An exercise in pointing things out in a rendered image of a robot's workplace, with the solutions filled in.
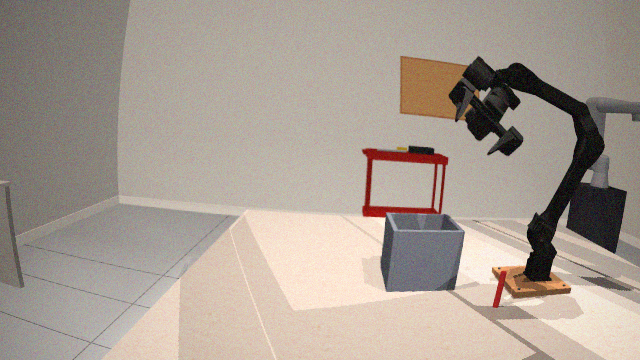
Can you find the red peg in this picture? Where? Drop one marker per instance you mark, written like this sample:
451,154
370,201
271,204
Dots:
500,287

